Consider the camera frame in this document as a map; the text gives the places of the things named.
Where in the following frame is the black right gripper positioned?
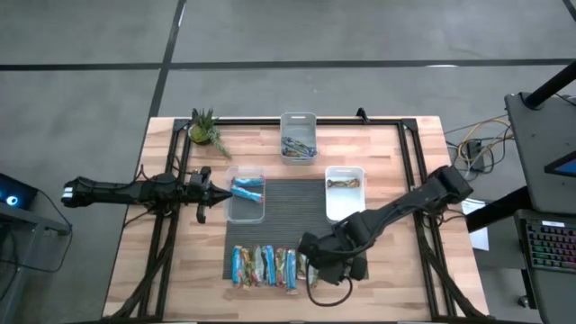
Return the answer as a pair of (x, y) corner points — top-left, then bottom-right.
(297, 230), (370, 285)

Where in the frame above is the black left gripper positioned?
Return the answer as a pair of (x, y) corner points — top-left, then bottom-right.
(188, 166), (233, 224)

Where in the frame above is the blue wrapper granola bar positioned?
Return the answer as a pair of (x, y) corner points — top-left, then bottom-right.
(231, 245), (244, 288)
(285, 248), (299, 296)
(262, 245), (277, 288)
(230, 184), (266, 204)

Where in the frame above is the green brown wrapper granola bar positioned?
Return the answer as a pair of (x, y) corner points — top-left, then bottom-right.
(326, 177), (361, 189)

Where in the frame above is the clear plastic bin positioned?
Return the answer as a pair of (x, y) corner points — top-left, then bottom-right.
(223, 165), (266, 225)

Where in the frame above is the white plastic bin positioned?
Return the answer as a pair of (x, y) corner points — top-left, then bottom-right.
(324, 165), (368, 225)

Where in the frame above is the dark woven table mat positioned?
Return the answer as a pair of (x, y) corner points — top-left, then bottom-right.
(222, 178), (370, 281)

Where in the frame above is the potted succulent plant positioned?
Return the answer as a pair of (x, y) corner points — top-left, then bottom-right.
(187, 106), (233, 159)

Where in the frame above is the grey plastic bin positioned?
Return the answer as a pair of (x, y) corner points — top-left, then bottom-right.
(279, 111), (319, 166)

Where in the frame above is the white paper sheet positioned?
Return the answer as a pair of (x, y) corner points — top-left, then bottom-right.
(461, 200), (491, 252)

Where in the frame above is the black power adapter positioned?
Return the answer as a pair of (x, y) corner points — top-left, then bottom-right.
(464, 139), (486, 174)

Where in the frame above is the grey metal stand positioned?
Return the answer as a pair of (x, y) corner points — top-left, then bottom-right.
(0, 201), (74, 324)

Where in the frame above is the black computer blue light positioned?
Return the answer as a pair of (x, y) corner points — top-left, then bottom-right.
(0, 172), (41, 212)

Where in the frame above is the backlit keyboard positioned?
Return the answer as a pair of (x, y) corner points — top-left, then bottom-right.
(523, 219), (576, 275)

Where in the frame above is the grey workstation cart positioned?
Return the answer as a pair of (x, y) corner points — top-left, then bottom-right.
(464, 92), (576, 324)

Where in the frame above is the tablet screen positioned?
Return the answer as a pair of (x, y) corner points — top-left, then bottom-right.
(543, 150), (576, 179)

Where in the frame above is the black pole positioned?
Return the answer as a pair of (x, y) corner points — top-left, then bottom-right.
(524, 59), (576, 110)

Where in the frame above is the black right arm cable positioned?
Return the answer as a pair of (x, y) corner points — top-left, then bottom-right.
(305, 274), (355, 309)

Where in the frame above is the yellow floor cable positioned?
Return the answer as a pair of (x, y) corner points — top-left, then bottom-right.
(443, 114), (515, 180)

